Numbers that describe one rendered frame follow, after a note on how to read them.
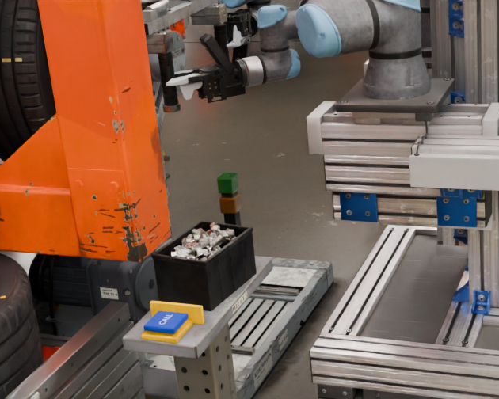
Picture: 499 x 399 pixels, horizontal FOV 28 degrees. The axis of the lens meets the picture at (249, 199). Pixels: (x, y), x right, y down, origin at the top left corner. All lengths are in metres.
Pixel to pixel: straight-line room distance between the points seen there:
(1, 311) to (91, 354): 0.23
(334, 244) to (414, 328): 1.06
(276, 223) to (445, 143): 1.66
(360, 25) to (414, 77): 0.18
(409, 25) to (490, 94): 0.29
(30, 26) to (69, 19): 0.43
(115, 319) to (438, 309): 0.83
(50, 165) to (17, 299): 0.31
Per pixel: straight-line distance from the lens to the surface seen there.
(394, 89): 2.19
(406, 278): 2.76
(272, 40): 2.57
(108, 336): 2.30
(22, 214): 2.35
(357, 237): 3.55
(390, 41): 2.18
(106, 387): 2.32
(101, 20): 2.07
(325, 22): 2.11
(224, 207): 2.30
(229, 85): 2.57
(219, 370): 2.21
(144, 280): 2.56
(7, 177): 2.36
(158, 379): 2.54
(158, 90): 3.00
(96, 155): 2.18
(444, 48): 2.41
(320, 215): 3.76
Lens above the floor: 1.41
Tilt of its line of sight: 21 degrees down
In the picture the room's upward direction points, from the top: 6 degrees counter-clockwise
